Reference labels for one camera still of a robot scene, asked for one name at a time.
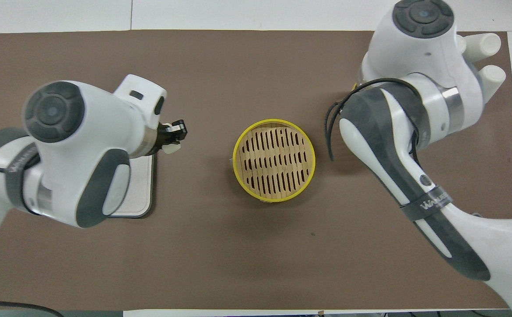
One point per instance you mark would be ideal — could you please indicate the brown table mat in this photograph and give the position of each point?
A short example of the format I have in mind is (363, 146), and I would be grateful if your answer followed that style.
(221, 246)

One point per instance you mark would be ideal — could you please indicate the yellow bamboo steamer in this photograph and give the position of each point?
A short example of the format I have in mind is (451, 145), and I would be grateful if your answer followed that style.
(273, 160)

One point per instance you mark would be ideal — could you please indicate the grey cutting board black rim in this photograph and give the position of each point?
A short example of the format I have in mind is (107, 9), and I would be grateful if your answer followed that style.
(144, 189)

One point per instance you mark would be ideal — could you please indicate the white steamed bun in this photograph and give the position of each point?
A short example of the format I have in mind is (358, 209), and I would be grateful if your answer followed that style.
(172, 148)

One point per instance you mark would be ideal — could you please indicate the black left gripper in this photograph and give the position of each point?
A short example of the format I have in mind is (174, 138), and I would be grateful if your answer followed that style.
(164, 134)

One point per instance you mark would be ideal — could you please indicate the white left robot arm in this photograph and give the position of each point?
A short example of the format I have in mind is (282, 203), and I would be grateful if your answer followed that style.
(75, 149)

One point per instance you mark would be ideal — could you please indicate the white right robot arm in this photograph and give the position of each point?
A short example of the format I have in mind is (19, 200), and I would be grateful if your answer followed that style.
(414, 48)

